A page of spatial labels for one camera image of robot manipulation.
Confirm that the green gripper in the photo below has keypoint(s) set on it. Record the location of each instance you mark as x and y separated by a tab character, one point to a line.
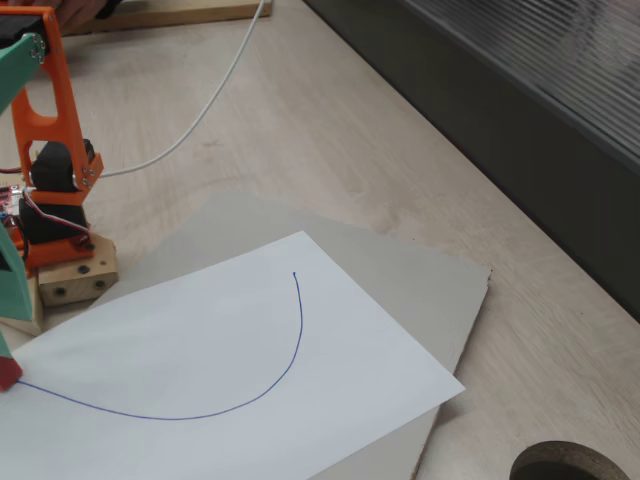
14	295

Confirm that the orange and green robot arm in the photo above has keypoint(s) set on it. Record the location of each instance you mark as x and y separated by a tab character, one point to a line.
65	125

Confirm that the forearm in black sleeve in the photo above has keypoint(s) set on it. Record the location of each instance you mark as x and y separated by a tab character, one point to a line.
109	7

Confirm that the red cube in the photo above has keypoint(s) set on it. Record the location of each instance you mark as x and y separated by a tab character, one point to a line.
9	375

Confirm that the person's bare hand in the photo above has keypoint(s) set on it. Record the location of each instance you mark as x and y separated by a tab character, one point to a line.
77	12

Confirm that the light wooden base block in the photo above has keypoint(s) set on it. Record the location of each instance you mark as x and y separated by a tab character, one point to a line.
75	285

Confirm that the red circuit board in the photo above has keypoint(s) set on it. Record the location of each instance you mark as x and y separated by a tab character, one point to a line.
6	200

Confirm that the white paper sheet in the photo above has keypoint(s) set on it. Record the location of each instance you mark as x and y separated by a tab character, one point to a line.
225	325

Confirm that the long light wooden plank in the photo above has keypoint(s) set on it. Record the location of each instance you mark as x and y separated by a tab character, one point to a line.
190	14

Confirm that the grey frosted desk partition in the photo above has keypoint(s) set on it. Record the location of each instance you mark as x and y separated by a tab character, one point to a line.
500	100

